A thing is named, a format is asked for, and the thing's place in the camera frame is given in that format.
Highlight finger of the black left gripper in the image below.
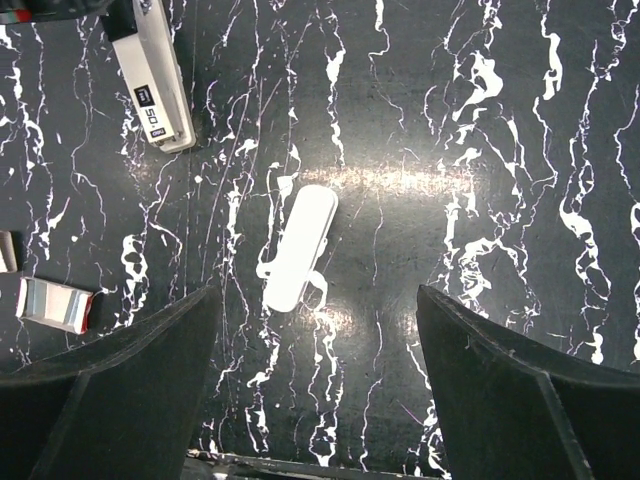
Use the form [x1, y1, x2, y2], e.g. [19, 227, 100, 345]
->
[0, 0, 112, 24]

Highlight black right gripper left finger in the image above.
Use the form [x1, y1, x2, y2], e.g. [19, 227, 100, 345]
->
[1, 287, 220, 479]

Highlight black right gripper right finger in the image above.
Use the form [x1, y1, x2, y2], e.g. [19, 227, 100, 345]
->
[416, 286, 639, 479]

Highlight open staple box tray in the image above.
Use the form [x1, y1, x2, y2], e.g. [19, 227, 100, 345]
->
[16, 277, 95, 335]

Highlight red white staple box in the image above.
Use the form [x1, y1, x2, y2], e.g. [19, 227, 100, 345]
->
[0, 231, 18, 274]

